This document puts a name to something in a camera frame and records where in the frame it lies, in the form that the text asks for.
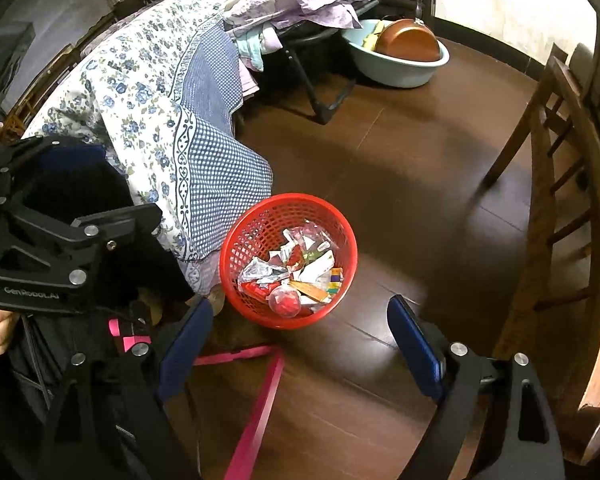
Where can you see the dark cloth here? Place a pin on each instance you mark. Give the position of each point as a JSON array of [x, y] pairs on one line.
[[145, 270]]

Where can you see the red plastic basket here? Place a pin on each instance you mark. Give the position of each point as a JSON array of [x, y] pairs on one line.
[[250, 220]]

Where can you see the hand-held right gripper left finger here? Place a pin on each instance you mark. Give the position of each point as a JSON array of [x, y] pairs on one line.
[[185, 345]]

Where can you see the light blue basin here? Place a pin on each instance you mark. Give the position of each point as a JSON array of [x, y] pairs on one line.
[[405, 72]]

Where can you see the purple crumpled cloth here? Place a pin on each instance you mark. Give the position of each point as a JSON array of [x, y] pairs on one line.
[[320, 0]]

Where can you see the brown wooden chair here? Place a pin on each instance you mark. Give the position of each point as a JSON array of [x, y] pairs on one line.
[[530, 210]]

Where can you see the green cloth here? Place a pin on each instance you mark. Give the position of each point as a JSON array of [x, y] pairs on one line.
[[250, 50]]

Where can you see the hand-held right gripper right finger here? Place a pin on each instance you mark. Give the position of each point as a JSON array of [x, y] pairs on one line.
[[412, 345]]

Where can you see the black folding bed frame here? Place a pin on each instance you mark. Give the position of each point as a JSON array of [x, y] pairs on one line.
[[307, 87]]

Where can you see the pile of wrappers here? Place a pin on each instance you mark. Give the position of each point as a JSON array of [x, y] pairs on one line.
[[280, 265]]

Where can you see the yellow sponge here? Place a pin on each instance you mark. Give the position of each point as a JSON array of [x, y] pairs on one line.
[[377, 30]]

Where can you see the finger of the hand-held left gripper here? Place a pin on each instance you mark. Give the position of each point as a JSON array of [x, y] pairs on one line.
[[120, 220], [75, 155]]

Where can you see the copper frying pan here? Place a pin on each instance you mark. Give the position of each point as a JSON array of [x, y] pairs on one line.
[[405, 42]]

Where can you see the blue floral tablecloth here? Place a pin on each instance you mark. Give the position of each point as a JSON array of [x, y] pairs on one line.
[[130, 85]]

